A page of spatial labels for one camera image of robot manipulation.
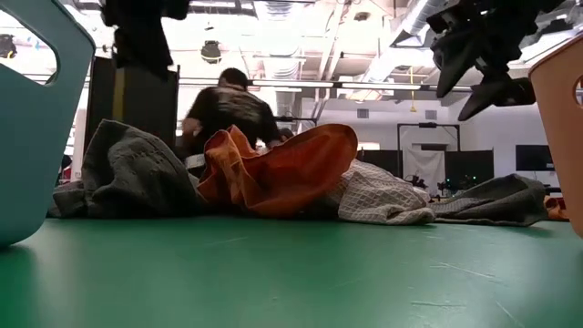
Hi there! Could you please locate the black metal stand frame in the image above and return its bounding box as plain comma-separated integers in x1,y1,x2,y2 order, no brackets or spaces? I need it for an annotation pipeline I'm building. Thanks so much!
396,121,461,179
272,115,319,134

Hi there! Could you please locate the light grey waffle towel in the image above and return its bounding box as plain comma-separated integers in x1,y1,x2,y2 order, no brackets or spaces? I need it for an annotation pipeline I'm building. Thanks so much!
313,159,437,227

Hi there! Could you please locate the black wall monitor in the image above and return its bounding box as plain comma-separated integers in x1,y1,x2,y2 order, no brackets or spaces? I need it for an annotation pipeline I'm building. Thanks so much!
515,144,556,172

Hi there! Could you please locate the silver ventilation duct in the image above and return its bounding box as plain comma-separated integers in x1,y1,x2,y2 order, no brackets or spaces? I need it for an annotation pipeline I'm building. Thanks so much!
252,0,305,151

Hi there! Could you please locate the person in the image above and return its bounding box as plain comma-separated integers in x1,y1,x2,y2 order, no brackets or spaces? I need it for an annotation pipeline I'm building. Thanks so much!
180,67,283,159

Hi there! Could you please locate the orange plastic basket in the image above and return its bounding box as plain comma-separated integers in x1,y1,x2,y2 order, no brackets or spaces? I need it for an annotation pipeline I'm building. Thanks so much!
527,34,583,239

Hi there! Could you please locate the dark grey towel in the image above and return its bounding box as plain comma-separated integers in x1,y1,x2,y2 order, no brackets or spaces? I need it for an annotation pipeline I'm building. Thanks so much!
427,172,550,228
46,118,209,220

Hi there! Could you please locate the black divider screen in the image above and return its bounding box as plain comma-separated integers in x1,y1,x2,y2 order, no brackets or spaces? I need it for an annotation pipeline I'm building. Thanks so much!
444,149,496,190
354,149,404,179

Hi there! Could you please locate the orange towel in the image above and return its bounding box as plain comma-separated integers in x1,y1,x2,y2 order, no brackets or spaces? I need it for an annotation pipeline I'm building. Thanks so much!
543,194,570,222
196,122,360,219

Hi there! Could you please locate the long ceiling light rail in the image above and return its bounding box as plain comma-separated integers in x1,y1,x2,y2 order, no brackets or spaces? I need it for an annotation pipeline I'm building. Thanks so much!
177,77,475,92

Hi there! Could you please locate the black partition panel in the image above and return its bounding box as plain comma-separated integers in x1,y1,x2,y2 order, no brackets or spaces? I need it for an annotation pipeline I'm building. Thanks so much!
84,56,181,154

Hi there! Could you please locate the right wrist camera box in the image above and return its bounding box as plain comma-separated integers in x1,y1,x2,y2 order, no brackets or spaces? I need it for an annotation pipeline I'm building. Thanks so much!
426,7,459,36

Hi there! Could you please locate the green table mat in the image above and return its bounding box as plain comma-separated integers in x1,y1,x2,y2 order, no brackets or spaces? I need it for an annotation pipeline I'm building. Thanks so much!
0,216,583,328

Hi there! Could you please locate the white hanging sheet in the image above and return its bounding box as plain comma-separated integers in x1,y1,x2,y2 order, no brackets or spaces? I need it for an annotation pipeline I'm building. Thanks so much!
403,148,446,195

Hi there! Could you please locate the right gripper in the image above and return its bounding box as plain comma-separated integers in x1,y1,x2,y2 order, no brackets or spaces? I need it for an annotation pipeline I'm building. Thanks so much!
432,0,538,122

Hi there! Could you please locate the black ceiling dome camera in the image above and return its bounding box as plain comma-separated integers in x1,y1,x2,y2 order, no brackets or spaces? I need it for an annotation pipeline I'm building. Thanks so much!
199,39,223,65

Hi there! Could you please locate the teal plastic basket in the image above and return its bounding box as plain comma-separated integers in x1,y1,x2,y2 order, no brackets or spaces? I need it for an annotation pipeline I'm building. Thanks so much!
0,0,97,250

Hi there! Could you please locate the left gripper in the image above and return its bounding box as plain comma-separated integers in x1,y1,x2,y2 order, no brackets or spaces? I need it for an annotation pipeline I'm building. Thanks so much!
102,0,190,78

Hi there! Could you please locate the yellow hanging cord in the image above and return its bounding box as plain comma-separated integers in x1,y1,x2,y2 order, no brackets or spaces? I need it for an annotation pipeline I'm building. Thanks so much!
408,66,418,114

